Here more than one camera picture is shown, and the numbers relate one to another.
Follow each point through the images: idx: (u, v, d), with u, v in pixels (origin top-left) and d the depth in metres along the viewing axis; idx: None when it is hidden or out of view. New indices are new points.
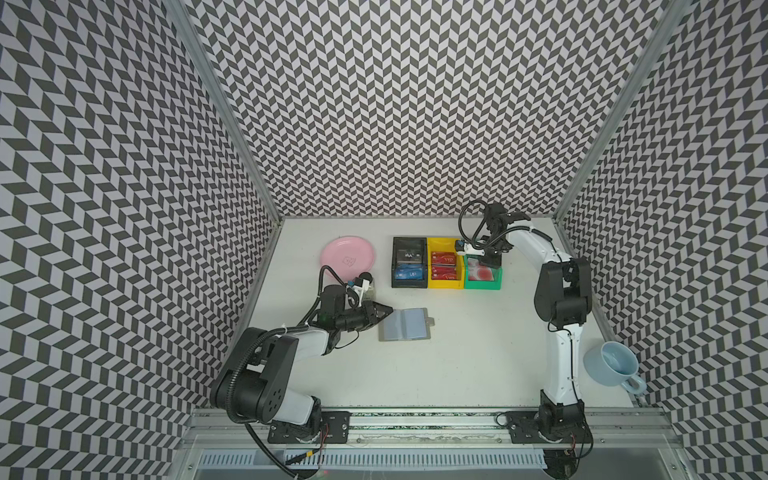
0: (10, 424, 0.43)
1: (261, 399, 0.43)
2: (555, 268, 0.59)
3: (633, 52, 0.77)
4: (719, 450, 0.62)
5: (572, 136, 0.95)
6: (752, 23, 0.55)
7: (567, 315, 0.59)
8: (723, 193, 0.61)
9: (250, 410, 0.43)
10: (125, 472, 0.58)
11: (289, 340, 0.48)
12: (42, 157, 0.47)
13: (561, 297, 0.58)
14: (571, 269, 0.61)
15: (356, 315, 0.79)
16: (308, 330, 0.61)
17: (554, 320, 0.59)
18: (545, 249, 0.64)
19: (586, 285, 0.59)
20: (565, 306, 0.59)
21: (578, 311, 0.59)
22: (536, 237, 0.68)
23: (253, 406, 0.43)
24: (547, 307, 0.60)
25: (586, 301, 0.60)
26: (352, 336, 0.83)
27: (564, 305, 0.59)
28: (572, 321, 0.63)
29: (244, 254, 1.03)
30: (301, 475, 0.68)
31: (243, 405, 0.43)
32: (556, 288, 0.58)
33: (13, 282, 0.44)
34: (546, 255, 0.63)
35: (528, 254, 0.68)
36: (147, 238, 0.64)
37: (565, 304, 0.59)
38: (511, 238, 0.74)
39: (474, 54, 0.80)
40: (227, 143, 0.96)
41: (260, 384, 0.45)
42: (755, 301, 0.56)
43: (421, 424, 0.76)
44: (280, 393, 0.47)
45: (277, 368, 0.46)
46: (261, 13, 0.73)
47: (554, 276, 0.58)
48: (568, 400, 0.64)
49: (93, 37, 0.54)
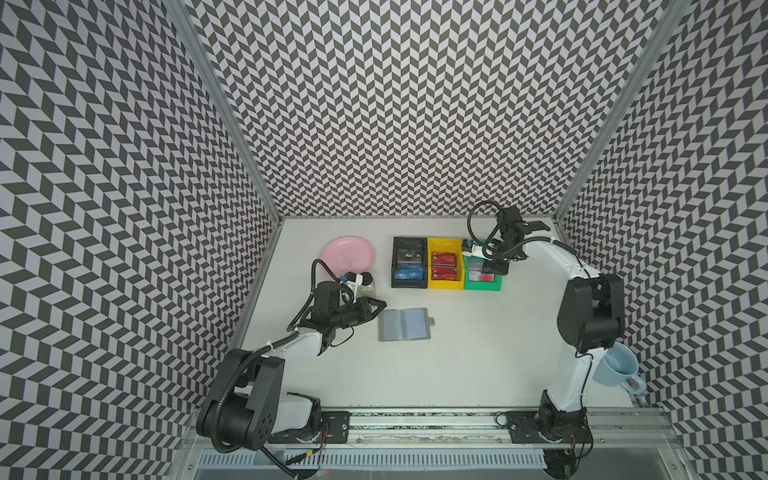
0: (10, 423, 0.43)
1: (250, 427, 0.42)
2: (584, 286, 0.52)
3: (633, 52, 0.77)
4: (719, 450, 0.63)
5: (572, 136, 0.95)
6: (752, 23, 0.55)
7: (596, 338, 0.52)
8: (723, 193, 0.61)
9: (238, 437, 0.41)
10: (125, 472, 0.58)
11: (276, 362, 0.46)
12: (42, 157, 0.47)
13: (590, 319, 0.51)
14: (600, 286, 0.54)
15: (352, 312, 0.78)
16: (298, 336, 0.59)
17: (580, 345, 0.52)
18: (569, 262, 0.58)
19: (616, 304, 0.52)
20: (595, 331, 0.52)
21: (611, 335, 0.52)
22: (558, 250, 0.62)
23: (243, 432, 0.41)
24: (574, 328, 0.52)
25: (619, 324, 0.53)
26: (348, 332, 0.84)
27: (593, 328, 0.52)
28: (596, 344, 0.53)
29: (244, 255, 1.03)
30: (301, 475, 0.68)
31: (231, 431, 0.42)
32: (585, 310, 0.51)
33: (13, 282, 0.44)
34: (571, 270, 0.56)
35: (550, 267, 0.61)
36: (147, 237, 0.64)
37: (596, 329, 0.52)
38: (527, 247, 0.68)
39: (474, 54, 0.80)
40: (227, 143, 0.96)
41: (248, 411, 0.42)
42: (755, 301, 0.56)
43: (421, 424, 0.76)
44: (270, 417, 0.45)
45: (264, 394, 0.43)
46: (261, 13, 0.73)
47: (582, 296, 0.51)
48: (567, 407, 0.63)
49: (92, 37, 0.54)
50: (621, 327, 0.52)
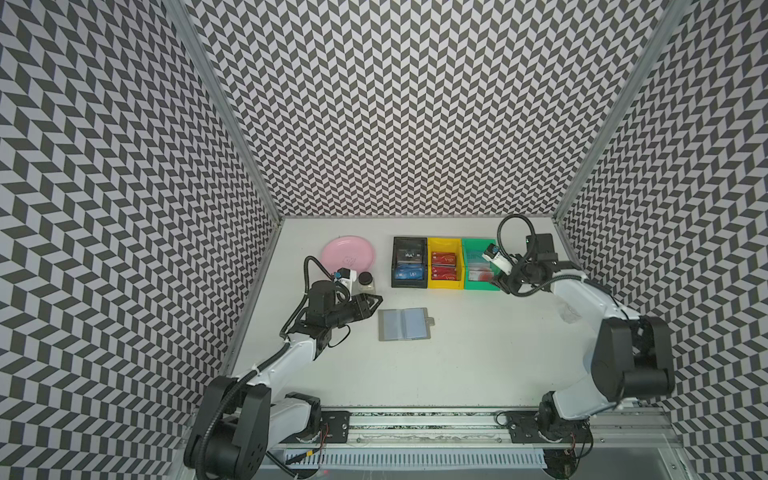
0: (10, 423, 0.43)
1: (239, 458, 0.40)
2: (622, 328, 0.46)
3: (633, 52, 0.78)
4: (719, 449, 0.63)
5: (572, 136, 0.95)
6: (752, 23, 0.55)
7: (636, 391, 0.44)
8: (723, 193, 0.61)
9: (228, 468, 0.40)
10: (125, 472, 0.58)
11: (261, 392, 0.43)
12: (42, 157, 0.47)
13: (630, 368, 0.44)
14: (640, 332, 0.48)
15: (347, 310, 0.75)
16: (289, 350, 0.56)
17: (617, 395, 0.45)
18: (605, 303, 0.53)
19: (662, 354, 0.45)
20: (635, 382, 0.45)
21: (655, 388, 0.44)
22: (590, 289, 0.57)
23: (232, 463, 0.40)
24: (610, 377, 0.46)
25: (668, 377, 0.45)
26: (344, 331, 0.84)
27: (632, 378, 0.44)
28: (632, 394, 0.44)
29: (244, 254, 1.03)
30: (301, 475, 0.68)
31: (220, 462, 0.40)
32: (624, 356, 0.45)
33: (14, 282, 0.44)
34: (606, 309, 0.51)
35: (581, 306, 0.56)
36: (147, 237, 0.64)
37: (635, 378, 0.44)
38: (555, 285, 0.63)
39: (474, 54, 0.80)
40: (227, 143, 0.96)
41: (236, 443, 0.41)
42: (755, 301, 0.56)
43: (421, 424, 0.76)
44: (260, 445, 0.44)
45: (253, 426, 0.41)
46: (261, 13, 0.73)
47: (620, 338, 0.45)
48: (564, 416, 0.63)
49: (92, 37, 0.54)
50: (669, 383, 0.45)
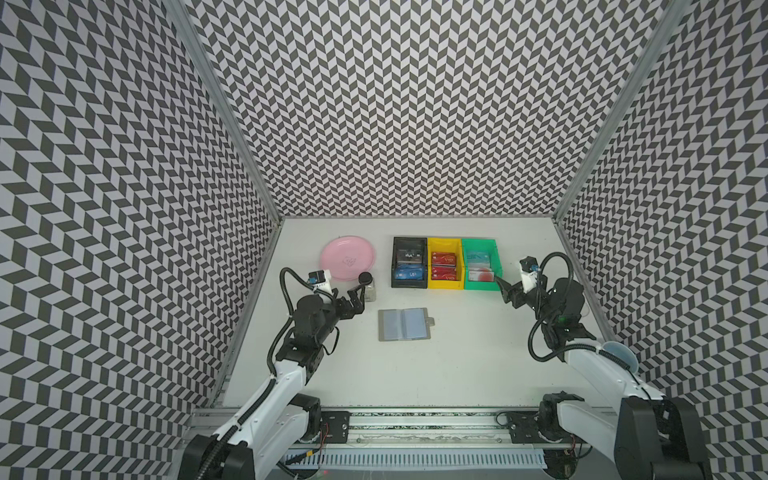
0: (10, 424, 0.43)
1: None
2: (644, 409, 0.43)
3: (633, 52, 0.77)
4: (719, 450, 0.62)
5: (572, 136, 0.95)
6: (752, 23, 0.55)
7: None
8: (724, 193, 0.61)
9: None
10: (125, 472, 0.58)
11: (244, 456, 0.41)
12: (42, 157, 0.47)
13: (659, 458, 0.40)
14: (667, 415, 0.44)
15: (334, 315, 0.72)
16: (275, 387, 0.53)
17: None
18: (622, 379, 0.50)
19: (693, 443, 0.40)
20: (667, 476, 0.40)
21: None
22: (606, 362, 0.54)
23: None
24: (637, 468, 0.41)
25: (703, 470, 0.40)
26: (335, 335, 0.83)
27: (662, 471, 0.40)
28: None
29: (244, 254, 1.03)
30: (301, 475, 0.68)
31: None
32: (648, 441, 0.41)
33: (14, 282, 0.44)
34: (626, 387, 0.48)
35: (601, 382, 0.52)
36: (147, 238, 0.64)
37: (666, 471, 0.40)
38: (571, 356, 0.60)
39: (474, 54, 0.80)
40: (227, 143, 0.96)
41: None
42: (755, 301, 0.56)
43: (421, 424, 0.76)
44: None
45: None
46: (261, 13, 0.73)
47: (642, 422, 0.41)
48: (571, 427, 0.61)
49: (92, 37, 0.54)
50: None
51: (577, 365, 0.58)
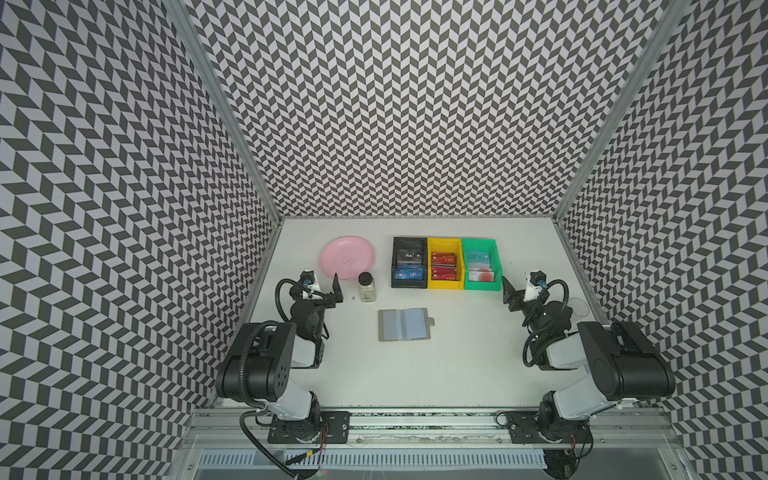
0: (10, 423, 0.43)
1: (269, 377, 0.45)
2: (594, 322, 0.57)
3: (633, 52, 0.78)
4: (719, 450, 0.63)
5: (572, 136, 0.95)
6: (752, 23, 0.55)
7: (636, 382, 0.45)
8: (723, 193, 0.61)
9: (260, 390, 0.45)
10: (125, 473, 0.58)
11: (287, 329, 0.51)
12: (42, 157, 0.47)
13: (618, 353, 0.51)
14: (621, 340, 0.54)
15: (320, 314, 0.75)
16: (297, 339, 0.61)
17: (622, 387, 0.45)
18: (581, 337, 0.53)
19: (643, 343, 0.50)
20: (628, 363, 0.47)
21: (652, 375, 0.45)
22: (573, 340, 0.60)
23: (263, 383, 0.45)
24: (605, 368, 0.47)
25: (657, 361, 0.47)
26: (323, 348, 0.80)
27: (624, 362, 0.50)
28: (642, 393, 0.44)
29: (244, 254, 1.03)
30: (301, 475, 0.68)
31: (252, 386, 0.45)
32: (607, 342, 0.50)
33: (14, 282, 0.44)
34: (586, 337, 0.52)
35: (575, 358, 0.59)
36: (147, 238, 0.64)
37: (627, 359, 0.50)
38: (554, 355, 0.67)
39: (474, 55, 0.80)
40: (227, 143, 0.96)
41: (267, 365, 0.46)
42: (755, 301, 0.56)
43: (421, 424, 0.76)
44: (285, 374, 0.49)
45: (281, 350, 0.48)
46: (261, 13, 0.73)
47: (598, 328, 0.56)
48: (566, 411, 0.62)
49: (92, 37, 0.54)
50: (669, 385, 0.45)
51: (558, 360, 0.66)
